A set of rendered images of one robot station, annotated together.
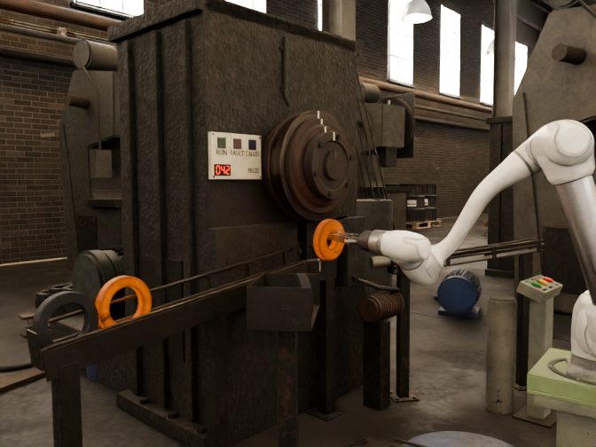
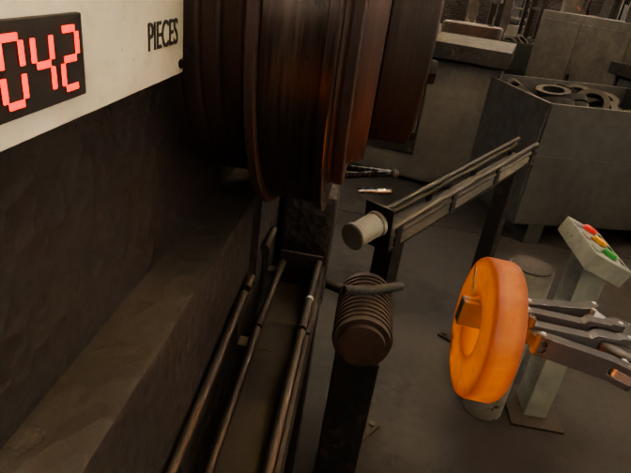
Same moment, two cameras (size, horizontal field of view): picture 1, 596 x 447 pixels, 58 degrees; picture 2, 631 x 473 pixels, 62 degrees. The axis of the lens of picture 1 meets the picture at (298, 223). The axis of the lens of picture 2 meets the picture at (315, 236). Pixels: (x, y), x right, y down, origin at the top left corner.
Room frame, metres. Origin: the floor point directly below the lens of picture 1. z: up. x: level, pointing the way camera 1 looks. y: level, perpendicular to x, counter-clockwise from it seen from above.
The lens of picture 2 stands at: (1.80, 0.34, 1.15)
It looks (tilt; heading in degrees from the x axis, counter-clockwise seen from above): 27 degrees down; 321
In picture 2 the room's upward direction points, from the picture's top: 8 degrees clockwise
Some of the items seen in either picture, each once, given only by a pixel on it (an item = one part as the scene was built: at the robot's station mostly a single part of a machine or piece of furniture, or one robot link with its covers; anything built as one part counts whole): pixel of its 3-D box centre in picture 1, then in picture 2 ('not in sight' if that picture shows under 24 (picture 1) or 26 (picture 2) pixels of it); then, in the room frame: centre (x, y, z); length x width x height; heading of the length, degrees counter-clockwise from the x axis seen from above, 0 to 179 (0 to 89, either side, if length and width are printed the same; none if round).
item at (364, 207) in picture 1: (362, 244); not in sight; (5.23, -0.63, 0.45); 0.59 x 0.59 x 0.89
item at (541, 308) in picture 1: (540, 348); (561, 329); (2.33, -1.07, 0.31); 0.24 x 0.16 x 0.62; 137
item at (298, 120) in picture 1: (312, 166); (329, 9); (2.34, -0.07, 1.11); 0.47 x 0.06 x 0.47; 137
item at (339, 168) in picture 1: (330, 165); (411, 22); (2.27, -0.14, 1.11); 0.28 x 0.06 x 0.28; 137
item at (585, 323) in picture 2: not in sight; (567, 327); (2.00, -0.20, 0.84); 0.11 x 0.01 x 0.04; 46
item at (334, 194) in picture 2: (344, 260); (303, 243); (2.52, -0.22, 0.68); 0.11 x 0.08 x 0.24; 47
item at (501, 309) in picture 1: (500, 353); (505, 341); (2.41, -0.92, 0.26); 0.12 x 0.12 x 0.52
